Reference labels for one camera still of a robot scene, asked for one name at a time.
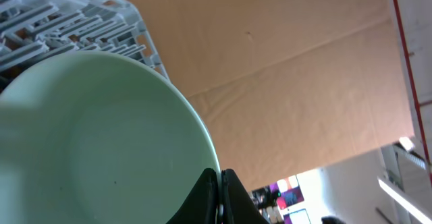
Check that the ceiling light strip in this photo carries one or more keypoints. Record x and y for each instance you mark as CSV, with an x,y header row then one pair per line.
x,y
414,208

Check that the mint green bowl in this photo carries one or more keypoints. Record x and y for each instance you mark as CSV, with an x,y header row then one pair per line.
x,y
95,137

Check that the brown cardboard panel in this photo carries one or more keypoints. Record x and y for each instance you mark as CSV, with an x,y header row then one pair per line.
x,y
284,86

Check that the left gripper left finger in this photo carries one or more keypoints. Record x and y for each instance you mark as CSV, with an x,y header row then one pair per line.
x,y
200,206

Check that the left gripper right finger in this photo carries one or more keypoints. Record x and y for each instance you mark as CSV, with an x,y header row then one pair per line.
x,y
238,208

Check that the grey dishwasher rack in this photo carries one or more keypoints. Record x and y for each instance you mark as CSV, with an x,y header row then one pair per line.
x,y
34,30

